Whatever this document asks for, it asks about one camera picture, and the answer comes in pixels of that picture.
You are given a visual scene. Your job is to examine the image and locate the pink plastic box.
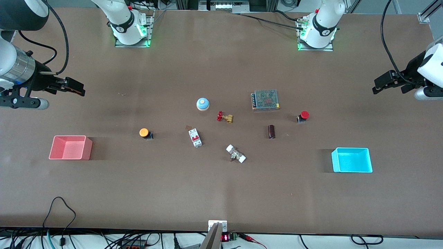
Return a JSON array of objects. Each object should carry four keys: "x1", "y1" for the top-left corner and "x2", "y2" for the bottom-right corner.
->
[{"x1": 48, "y1": 135, "x2": 93, "y2": 161}]

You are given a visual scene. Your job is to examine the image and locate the cyan plastic box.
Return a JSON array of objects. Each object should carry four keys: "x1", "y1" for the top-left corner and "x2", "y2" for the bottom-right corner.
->
[{"x1": 331, "y1": 147, "x2": 373, "y2": 173}]

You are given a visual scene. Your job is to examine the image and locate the metal mesh power supply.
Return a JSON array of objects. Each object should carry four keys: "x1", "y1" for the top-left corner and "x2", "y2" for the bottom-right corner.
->
[{"x1": 251, "y1": 89, "x2": 281, "y2": 112}]

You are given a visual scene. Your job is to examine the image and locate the white red circuit breaker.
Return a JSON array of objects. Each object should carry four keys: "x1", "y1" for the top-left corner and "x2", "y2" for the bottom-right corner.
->
[{"x1": 188, "y1": 128, "x2": 204, "y2": 148}]

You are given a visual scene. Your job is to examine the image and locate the metal fitting white ends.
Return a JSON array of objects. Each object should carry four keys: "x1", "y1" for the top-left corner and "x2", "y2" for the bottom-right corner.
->
[{"x1": 225, "y1": 144, "x2": 247, "y2": 164}]

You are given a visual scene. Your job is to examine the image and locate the grey metal bar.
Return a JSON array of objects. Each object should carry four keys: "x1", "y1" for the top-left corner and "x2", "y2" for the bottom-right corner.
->
[{"x1": 200, "y1": 223, "x2": 222, "y2": 249}]

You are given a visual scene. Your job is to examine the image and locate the red clip lead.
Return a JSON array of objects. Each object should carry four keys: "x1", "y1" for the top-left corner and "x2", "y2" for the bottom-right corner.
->
[{"x1": 238, "y1": 233, "x2": 268, "y2": 249}]

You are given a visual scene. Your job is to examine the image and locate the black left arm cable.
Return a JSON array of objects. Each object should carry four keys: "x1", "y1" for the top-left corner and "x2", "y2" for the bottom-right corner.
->
[{"x1": 380, "y1": 0, "x2": 417, "y2": 85}]

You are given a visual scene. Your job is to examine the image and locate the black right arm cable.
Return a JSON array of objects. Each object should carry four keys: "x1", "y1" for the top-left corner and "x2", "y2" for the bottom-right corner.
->
[{"x1": 17, "y1": 0, "x2": 70, "y2": 76}]

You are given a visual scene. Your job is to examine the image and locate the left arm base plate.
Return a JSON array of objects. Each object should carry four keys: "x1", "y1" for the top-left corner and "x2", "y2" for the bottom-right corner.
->
[{"x1": 297, "y1": 17, "x2": 334, "y2": 52}]

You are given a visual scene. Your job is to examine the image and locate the aluminium frame profile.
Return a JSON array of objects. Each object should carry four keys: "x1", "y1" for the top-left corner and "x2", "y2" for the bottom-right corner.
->
[{"x1": 417, "y1": 0, "x2": 443, "y2": 24}]

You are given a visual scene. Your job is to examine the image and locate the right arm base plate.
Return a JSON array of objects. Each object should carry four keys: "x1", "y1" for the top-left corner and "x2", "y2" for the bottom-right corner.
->
[{"x1": 115, "y1": 10, "x2": 155, "y2": 48}]

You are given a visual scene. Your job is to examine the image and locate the black looped table cable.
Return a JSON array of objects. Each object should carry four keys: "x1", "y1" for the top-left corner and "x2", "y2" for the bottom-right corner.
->
[{"x1": 42, "y1": 196, "x2": 77, "y2": 247}]

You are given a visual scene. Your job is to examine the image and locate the black cable to arm base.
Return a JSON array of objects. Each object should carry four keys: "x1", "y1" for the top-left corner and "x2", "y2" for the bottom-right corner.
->
[{"x1": 238, "y1": 10, "x2": 306, "y2": 31}]

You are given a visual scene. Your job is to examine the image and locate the black coiled cable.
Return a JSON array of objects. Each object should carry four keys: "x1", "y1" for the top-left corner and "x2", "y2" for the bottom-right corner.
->
[{"x1": 351, "y1": 234, "x2": 384, "y2": 246}]

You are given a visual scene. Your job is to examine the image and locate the brass valve red handle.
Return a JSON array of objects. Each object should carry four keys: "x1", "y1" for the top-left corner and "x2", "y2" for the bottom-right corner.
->
[{"x1": 216, "y1": 110, "x2": 234, "y2": 124}]

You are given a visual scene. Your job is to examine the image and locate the white mounting bracket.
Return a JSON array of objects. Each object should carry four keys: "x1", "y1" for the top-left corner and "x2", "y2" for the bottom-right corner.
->
[{"x1": 208, "y1": 220, "x2": 228, "y2": 232}]

